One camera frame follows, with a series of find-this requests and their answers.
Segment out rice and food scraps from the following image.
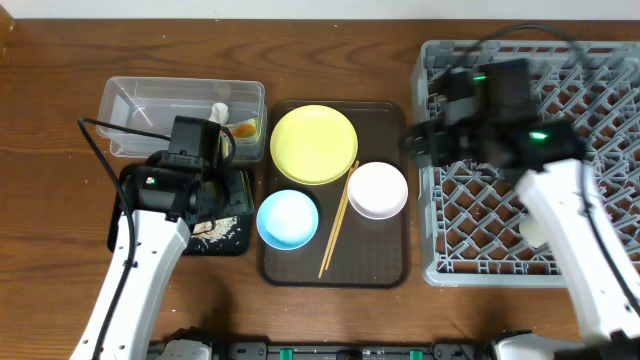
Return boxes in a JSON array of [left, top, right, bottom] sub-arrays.
[[192, 216, 239, 248]]

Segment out green snack wrapper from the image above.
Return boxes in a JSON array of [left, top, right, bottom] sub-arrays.
[[228, 118, 259, 141]]

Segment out light blue bowl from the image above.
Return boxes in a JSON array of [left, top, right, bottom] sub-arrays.
[[256, 190, 319, 251]]

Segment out pink white bowl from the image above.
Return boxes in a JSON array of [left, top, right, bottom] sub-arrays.
[[348, 162, 408, 220]]

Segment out wooden chopstick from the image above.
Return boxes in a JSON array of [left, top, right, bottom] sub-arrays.
[[317, 160, 357, 280], [323, 159, 361, 273]]

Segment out white tissue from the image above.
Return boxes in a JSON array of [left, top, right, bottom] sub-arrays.
[[209, 102, 229, 125]]

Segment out pale green cup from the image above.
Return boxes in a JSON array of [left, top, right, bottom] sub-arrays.
[[519, 215, 547, 248]]

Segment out yellow plate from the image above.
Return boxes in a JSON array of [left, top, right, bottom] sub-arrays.
[[270, 105, 359, 185]]

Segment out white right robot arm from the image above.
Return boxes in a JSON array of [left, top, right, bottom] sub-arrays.
[[399, 115, 639, 359]]

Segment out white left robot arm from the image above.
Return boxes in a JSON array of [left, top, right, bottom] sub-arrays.
[[72, 151, 254, 359]]

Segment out black waste tray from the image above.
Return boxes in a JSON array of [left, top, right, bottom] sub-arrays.
[[106, 163, 254, 256]]

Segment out grey dishwasher rack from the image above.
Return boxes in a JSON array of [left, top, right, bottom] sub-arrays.
[[411, 40, 639, 288]]

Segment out clear plastic bin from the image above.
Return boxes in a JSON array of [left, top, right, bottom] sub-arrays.
[[98, 76, 267, 164]]

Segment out dark brown serving tray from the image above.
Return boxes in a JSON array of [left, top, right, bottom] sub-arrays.
[[258, 100, 410, 288]]

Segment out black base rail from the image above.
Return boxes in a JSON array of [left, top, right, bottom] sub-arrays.
[[149, 327, 501, 360]]

